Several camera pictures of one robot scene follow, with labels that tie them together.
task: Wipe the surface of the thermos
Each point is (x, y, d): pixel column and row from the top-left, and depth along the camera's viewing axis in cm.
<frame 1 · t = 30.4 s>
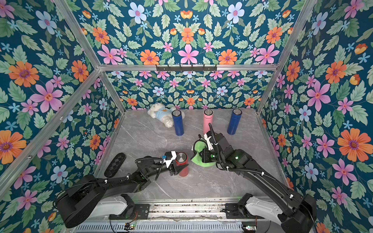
left hand: (185, 158, 74), fingers open
right hand: (201, 150, 74), fingers closed
dark blue thermos left: (178, 121, 95), point 16 cm above the table
pink thermos: (208, 118, 92), point 20 cm above the table
blue thermos right: (234, 121, 96), point 15 cm above the table
white teddy bear plush: (163, 114, 108), point 10 cm above the table
black checkered oval pad: (114, 165, 89), point 4 cm above the table

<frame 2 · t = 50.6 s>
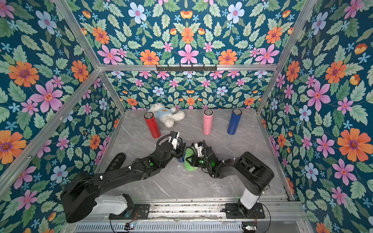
left hand: (183, 141, 81), fingers open
right hand: (188, 156, 87), fingers closed
red thermos: (152, 124, 95), point 14 cm above the table
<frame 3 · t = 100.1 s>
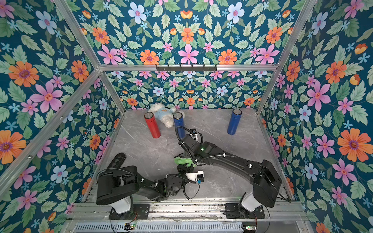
left hand: (192, 158, 80), fingers closed
right hand: (192, 147, 82), fingers open
dark blue thermos left: (178, 121, 92), point 18 cm above the table
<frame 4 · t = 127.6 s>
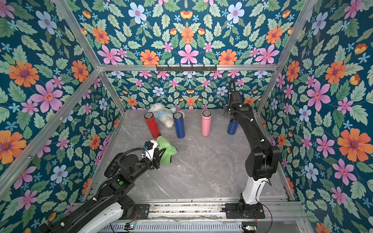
left hand: (165, 148, 73), fingers closed
right hand: (237, 110, 87), fingers open
green microfiber cloth: (165, 157, 75), point 19 cm above the table
